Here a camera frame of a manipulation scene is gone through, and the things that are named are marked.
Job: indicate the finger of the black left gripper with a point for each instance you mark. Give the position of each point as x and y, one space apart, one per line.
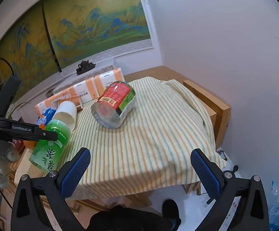
46 135

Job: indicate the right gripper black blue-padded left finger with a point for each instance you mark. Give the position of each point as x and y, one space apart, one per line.
28 212

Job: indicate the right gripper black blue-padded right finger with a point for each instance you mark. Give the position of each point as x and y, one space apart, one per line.
223 187

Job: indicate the green plastic cup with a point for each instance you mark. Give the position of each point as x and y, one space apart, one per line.
46 154

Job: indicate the blue label cup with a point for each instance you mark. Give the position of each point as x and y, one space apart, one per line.
46 117

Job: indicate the white paper cup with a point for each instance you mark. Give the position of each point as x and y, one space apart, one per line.
67 113

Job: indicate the red green label cup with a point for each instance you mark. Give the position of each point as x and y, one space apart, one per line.
112 107

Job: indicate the orange tissue pack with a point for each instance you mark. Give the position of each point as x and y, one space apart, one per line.
102 81
86 91
51 102

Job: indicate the dark teapot set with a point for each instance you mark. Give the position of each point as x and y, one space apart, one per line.
84 67

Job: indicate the striped yellow tablecloth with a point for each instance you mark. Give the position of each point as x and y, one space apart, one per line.
152 147

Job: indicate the green landscape painting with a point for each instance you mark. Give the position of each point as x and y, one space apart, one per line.
48 40

